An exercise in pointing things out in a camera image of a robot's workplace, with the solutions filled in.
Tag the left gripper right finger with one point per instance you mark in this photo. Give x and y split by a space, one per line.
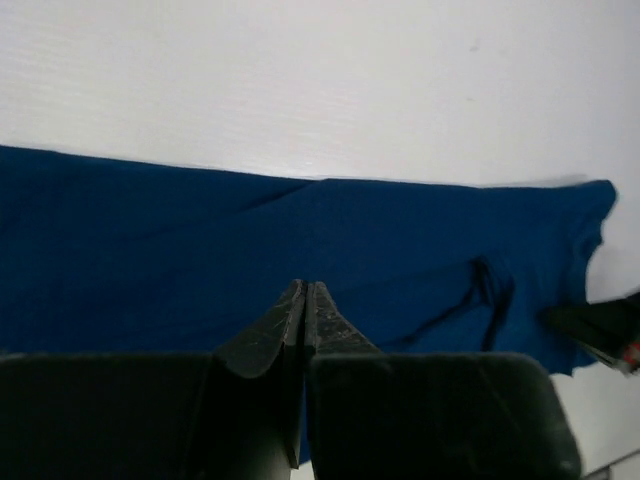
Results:
372 415

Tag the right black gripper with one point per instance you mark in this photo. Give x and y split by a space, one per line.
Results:
607 330

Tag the blue t shirt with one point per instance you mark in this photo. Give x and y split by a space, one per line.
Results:
105 255

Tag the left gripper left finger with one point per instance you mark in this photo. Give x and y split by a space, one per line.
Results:
233 413

